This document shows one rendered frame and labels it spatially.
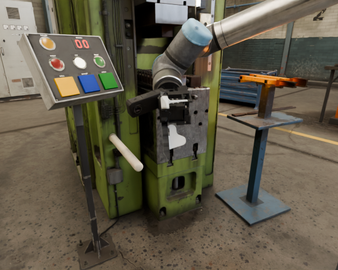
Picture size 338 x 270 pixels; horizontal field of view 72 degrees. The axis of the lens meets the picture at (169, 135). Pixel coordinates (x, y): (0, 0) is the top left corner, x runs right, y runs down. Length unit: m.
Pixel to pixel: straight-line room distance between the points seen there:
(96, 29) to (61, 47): 0.36
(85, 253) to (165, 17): 1.42
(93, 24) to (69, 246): 1.30
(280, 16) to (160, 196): 1.22
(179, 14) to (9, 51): 5.32
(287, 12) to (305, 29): 8.19
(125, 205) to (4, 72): 5.17
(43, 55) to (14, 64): 5.41
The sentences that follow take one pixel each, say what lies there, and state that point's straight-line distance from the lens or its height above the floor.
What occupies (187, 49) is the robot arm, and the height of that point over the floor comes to 1.14.
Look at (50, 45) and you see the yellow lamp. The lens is 1.06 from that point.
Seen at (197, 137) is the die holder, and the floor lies 0.59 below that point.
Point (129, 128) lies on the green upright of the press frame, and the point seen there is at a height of 0.66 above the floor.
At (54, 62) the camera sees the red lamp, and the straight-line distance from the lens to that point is 1.02.
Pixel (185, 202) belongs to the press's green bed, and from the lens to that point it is 1.75.
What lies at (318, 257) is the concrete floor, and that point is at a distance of 1.76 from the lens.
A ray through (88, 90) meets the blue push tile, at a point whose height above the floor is 0.99.
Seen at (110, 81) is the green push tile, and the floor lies 1.01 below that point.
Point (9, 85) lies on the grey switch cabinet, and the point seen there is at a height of 0.35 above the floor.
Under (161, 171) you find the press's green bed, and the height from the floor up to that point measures 0.41.
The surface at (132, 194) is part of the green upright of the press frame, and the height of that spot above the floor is 0.16.
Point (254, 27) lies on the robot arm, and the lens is 0.81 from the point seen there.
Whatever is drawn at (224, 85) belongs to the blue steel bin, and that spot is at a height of 0.39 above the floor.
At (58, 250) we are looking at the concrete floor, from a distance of 1.70.
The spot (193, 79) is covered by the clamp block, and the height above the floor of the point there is 0.97.
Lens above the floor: 1.15
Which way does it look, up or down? 21 degrees down
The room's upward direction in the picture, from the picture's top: straight up
